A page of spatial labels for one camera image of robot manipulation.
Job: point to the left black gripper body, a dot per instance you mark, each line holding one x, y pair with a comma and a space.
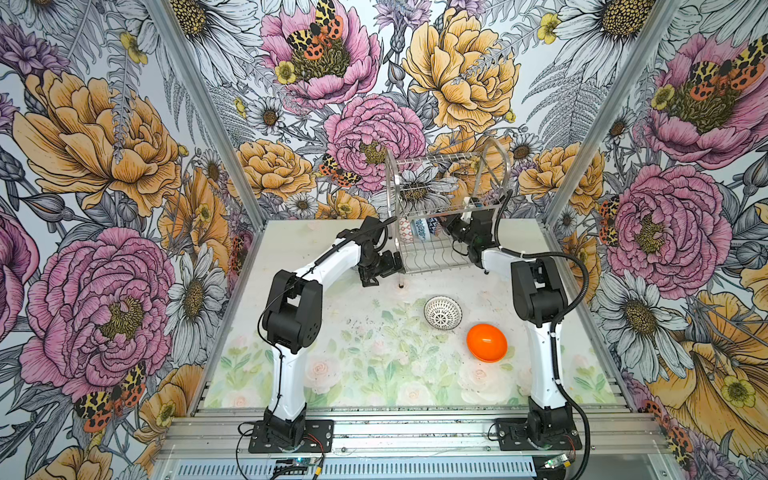
381, 265

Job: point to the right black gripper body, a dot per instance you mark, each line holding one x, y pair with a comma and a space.
470, 237

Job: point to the blue floral bowl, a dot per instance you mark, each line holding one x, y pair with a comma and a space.
420, 229

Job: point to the silver wire dish rack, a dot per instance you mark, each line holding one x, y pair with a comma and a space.
441, 183

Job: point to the dark blue patterned bowl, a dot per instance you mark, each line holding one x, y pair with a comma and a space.
405, 231

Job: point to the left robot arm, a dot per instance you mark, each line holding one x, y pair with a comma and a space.
292, 320

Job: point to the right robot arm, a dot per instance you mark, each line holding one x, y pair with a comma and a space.
541, 303

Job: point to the white black lattice bowl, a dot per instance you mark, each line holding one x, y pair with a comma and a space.
443, 313

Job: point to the orange plastic bowl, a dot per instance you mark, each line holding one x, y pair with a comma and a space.
487, 343

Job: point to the green circuit board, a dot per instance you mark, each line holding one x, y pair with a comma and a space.
557, 462

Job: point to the aluminium front rail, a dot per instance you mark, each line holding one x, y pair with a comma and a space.
425, 444

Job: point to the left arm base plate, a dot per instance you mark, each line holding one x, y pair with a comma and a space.
278, 436

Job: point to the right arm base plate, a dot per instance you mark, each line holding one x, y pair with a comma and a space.
518, 434

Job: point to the right aluminium corner post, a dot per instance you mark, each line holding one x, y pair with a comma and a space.
650, 37

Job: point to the aluminium corner post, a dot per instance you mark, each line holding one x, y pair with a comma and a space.
169, 30
650, 37

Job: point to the left aluminium corner post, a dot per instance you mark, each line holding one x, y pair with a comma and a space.
169, 30

